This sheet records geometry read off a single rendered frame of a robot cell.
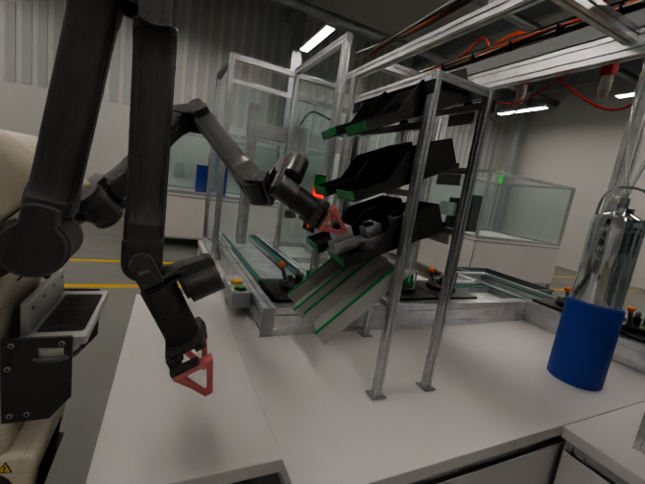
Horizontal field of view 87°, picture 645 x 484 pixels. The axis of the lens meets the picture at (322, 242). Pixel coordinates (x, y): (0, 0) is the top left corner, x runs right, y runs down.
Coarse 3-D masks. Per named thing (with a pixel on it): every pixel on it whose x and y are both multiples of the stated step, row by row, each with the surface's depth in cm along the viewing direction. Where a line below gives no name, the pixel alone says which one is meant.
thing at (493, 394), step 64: (256, 384) 85; (320, 384) 89; (384, 384) 94; (448, 384) 99; (512, 384) 104; (640, 384) 117; (320, 448) 67; (384, 448) 70; (448, 448) 73; (512, 448) 79
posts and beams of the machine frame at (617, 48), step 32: (512, 0) 113; (544, 0) 107; (576, 0) 105; (448, 32) 138; (608, 32) 119; (640, 32) 122; (384, 64) 180; (512, 64) 167; (544, 64) 152; (576, 64) 140; (608, 64) 134; (352, 96) 207; (416, 256) 232
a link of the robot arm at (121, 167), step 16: (176, 112) 99; (192, 112) 97; (176, 128) 98; (192, 128) 105; (96, 176) 84; (112, 176) 86; (96, 192) 81; (112, 192) 89; (80, 208) 81; (112, 224) 87
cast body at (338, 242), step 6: (336, 228) 83; (348, 228) 83; (330, 234) 85; (336, 234) 82; (342, 234) 82; (348, 234) 83; (330, 240) 86; (336, 240) 83; (342, 240) 83; (348, 240) 83; (354, 240) 84; (360, 240) 86; (330, 246) 85; (336, 246) 82; (342, 246) 83; (348, 246) 84; (354, 246) 84; (336, 252) 83; (342, 252) 83
